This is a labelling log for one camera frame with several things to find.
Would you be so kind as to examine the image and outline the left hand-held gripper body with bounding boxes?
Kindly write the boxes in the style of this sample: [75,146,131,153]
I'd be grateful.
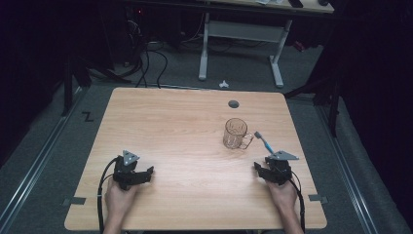
[112,149,146,191]

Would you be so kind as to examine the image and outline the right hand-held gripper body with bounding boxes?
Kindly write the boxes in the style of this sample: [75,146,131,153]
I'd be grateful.
[265,149,300,186]

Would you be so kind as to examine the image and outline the blue toothbrush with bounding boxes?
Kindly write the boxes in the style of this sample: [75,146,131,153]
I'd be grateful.
[253,131,276,155]

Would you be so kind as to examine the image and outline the clear glass cup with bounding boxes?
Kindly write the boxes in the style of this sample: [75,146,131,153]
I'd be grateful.
[222,117,254,151]

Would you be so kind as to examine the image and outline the person's right hand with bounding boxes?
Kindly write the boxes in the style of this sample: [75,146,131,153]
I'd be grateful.
[266,179,298,213]

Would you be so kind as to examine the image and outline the person's left hand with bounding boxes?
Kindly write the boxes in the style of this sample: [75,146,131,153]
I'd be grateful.
[104,176,139,222]

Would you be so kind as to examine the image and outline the grey tape strip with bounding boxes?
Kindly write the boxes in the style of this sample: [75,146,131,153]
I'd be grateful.
[61,196,88,207]
[308,193,329,205]

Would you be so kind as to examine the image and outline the black zigzag tape mark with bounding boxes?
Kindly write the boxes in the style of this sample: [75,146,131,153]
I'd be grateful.
[81,110,95,124]

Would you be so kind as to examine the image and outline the black metal stand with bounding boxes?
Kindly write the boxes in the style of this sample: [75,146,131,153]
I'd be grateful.
[283,62,343,138]
[60,53,133,118]

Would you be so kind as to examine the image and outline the small red object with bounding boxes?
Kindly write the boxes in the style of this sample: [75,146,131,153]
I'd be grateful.
[292,40,307,54]

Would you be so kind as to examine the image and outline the dark computer equipment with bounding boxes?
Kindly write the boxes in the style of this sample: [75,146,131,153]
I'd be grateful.
[124,5,149,67]

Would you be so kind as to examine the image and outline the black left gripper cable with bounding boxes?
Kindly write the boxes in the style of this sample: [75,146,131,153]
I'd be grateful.
[96,157,120,234]

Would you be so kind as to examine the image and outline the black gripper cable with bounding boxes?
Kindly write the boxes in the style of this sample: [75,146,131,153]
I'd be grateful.
[287,169,307,234]
[96,157,120,234]

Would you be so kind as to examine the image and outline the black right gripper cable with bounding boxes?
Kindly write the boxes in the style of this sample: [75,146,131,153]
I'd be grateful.
[287,169,307,234]

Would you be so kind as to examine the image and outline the metal floor rail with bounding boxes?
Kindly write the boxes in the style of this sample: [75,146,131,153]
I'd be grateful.
[315,102,380,234]
[0,86,88,230]

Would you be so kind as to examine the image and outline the black floor cables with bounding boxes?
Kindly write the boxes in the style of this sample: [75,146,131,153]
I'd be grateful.
[133,40,170,90]

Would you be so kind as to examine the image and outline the desk with white metal frame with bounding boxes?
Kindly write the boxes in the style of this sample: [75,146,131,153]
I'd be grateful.
[194,0,335,90]

